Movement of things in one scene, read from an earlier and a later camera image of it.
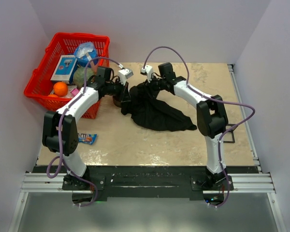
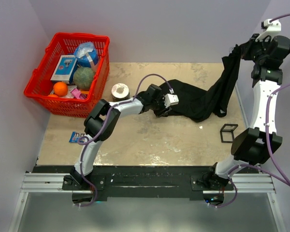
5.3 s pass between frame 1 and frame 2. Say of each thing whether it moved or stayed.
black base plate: stayed
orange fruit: stayed
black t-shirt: moved
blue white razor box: stayed
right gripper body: moved
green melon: stayed
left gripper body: moved
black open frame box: stayed
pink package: stayed
